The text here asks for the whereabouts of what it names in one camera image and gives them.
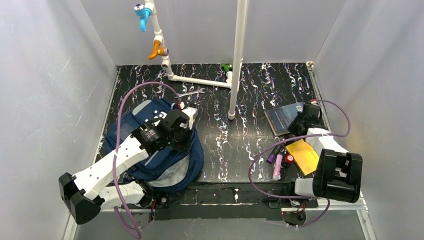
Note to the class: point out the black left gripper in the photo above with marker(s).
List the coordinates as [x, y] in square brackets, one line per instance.
[182, 137]

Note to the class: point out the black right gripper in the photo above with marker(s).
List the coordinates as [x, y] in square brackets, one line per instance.
[301, 120]

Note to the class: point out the blue Nineteen Eighty-Four book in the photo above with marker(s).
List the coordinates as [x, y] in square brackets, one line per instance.
[280, 118]

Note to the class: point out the yellow book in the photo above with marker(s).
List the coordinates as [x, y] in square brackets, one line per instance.
[304, 155]

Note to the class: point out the red cap glue bottle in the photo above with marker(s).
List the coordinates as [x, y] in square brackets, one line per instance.
[287, 161]

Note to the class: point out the pink highlighter pen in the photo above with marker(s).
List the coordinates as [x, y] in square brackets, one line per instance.
[277, 167]

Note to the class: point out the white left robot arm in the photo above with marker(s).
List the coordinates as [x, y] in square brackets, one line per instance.
[160, 152]

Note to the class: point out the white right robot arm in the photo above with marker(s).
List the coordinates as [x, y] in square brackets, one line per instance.
[330, 171]

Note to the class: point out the silver wrench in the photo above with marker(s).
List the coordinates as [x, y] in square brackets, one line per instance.
[199, 91]

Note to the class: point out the purple marker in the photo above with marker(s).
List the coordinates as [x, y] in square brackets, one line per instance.
[273, 155]

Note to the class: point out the green tap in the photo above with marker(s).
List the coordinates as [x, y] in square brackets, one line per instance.
[227, 67]

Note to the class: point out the orange tap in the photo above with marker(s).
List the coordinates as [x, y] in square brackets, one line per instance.
[158, 50]

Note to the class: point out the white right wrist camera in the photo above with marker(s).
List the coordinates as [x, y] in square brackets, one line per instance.
[314, 102]

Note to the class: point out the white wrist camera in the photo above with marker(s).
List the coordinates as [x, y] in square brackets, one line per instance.
[186, 116]
[314, 102]

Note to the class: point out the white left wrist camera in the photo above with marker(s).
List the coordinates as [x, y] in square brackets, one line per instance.
[186, 116]

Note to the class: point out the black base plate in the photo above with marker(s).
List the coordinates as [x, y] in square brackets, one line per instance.
[225, 200]

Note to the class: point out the white PVC pipe frame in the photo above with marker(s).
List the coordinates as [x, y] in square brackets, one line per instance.
[233, 80]

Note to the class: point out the aluminium frame rail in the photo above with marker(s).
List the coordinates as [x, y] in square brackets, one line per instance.
[289, 174]

